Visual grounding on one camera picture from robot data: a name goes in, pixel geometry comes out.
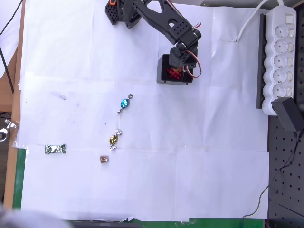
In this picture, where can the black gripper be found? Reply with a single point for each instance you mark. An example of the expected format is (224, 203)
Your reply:
(178, 64)

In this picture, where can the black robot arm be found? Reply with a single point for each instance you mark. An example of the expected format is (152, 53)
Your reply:
(166, 19)

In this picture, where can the black box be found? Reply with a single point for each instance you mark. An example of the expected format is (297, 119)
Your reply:
(160, 78)

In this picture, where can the blue wrapped candy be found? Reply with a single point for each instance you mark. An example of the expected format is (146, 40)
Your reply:
(124, 103)

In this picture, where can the white power strip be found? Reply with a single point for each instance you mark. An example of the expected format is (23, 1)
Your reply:
(280, 59)

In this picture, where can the white paper table cover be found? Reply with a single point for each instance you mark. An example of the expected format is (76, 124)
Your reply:
(166, 166)

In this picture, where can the gold wrapped candy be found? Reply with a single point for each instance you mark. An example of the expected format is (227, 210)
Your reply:
(113, 140)

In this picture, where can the black power adapter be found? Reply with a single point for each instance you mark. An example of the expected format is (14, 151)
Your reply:
(286, 114)

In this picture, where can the brown caramel candy cube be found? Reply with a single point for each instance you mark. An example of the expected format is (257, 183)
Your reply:
(104, 159)

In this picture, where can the green foil snack packet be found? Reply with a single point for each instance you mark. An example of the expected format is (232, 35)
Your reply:
(55, 149)

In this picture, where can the black pegboard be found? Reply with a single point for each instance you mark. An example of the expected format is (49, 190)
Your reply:
(289, 178)

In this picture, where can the silver metal clamp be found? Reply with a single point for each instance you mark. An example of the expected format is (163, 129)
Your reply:
(6, 129)

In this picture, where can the black shelf rail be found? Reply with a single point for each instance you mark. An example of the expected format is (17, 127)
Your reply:
(260, 71)

